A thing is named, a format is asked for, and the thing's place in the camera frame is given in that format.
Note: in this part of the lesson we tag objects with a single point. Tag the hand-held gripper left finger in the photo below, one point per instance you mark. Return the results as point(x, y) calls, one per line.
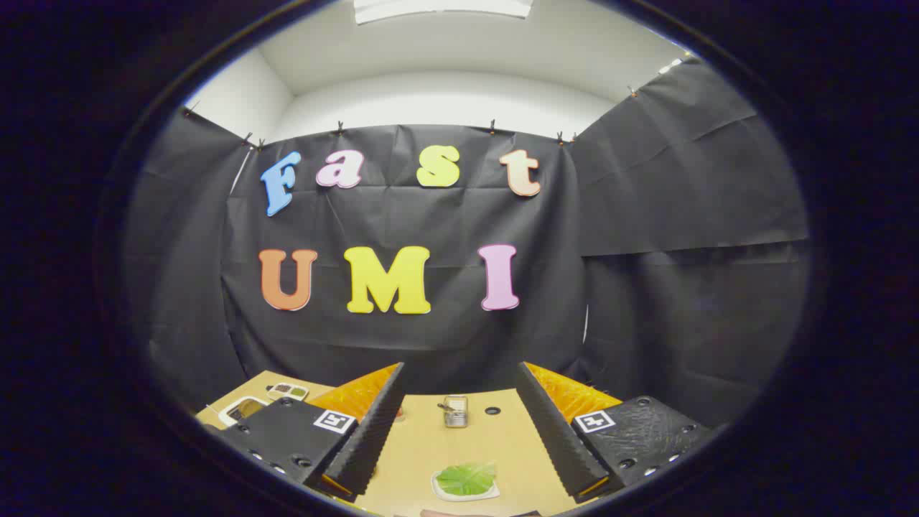
point(373, 431)

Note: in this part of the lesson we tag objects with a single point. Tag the white ceiling light panel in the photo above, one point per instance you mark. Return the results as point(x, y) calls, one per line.
point(438, 8)

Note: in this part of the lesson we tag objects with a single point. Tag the small white square plate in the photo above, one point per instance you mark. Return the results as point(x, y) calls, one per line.
point(474, 497)

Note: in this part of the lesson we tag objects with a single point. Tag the white toaster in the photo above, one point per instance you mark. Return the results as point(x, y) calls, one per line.
point(227, 413)

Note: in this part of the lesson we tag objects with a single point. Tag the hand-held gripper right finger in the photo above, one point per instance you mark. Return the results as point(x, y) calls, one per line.
point(553, 431)

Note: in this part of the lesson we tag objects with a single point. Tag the green lettuce leaf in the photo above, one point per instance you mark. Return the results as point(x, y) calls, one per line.
point(467, 480)

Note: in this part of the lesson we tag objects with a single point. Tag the white divided seasoning tray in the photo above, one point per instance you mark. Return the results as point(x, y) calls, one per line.
point(287, 390)

